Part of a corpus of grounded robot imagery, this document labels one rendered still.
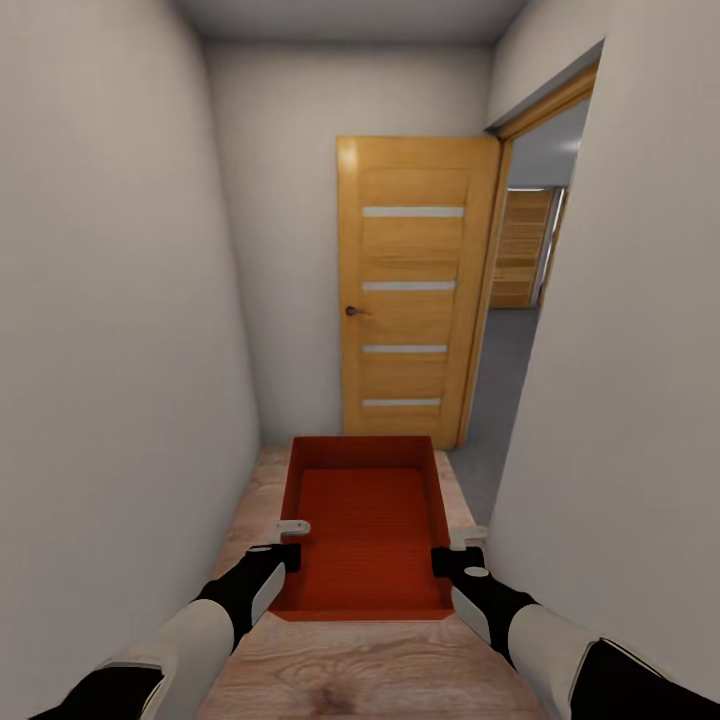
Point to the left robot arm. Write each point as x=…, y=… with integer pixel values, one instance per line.
x=167, y=674

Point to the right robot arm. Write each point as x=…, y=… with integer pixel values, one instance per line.
x=581, y=673

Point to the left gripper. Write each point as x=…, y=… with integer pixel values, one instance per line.
x=291, y=556

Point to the garage door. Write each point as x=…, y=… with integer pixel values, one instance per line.
x=523, y=225

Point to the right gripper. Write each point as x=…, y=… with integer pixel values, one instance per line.
x=443, y=559

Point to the storage box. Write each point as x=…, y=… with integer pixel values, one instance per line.
x=376, y=511

